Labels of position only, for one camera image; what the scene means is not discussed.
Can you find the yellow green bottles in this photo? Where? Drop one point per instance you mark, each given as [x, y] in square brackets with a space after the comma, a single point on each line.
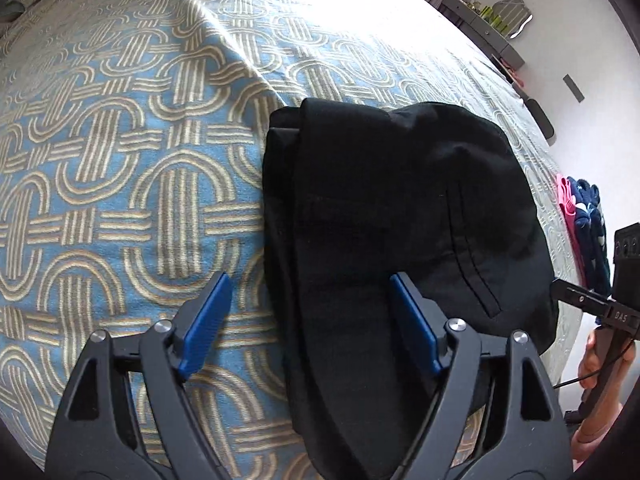
[482, 12]

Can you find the blue beige patterned bedspread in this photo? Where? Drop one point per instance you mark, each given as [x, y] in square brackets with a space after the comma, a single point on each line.
[125, 160]

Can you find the dark wall plate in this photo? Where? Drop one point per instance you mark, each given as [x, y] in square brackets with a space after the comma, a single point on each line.
[573, 88]

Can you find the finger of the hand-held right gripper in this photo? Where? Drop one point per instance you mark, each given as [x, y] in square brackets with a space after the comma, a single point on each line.
[575, 296]

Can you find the pink cloth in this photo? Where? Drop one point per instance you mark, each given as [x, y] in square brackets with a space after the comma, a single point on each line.
[567, 205]

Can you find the dark rounded furniture piece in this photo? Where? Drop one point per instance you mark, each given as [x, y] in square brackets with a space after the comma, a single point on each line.
[541, 120]

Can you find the grey dresser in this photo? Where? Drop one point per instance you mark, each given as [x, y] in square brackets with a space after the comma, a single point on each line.
[480, 35]

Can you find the navy patterned cloth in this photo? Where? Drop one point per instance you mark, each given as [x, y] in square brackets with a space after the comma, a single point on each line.
[592, 220]

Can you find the black pants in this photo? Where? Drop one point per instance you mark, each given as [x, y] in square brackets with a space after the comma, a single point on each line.
[375, 200]

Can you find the person's right hand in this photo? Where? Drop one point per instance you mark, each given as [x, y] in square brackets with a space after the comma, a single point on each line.
[589, 360]

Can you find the person's right forearm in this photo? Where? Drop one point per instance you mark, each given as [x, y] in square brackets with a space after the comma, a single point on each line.
[595, 430]

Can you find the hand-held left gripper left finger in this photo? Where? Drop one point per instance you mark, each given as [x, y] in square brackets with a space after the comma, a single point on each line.
[205, 325]

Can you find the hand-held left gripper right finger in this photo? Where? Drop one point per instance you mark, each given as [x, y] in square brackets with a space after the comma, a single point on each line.
[415, 325]

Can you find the wavy edged mirror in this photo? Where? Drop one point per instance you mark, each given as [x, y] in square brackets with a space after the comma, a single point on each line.
[515, 17]

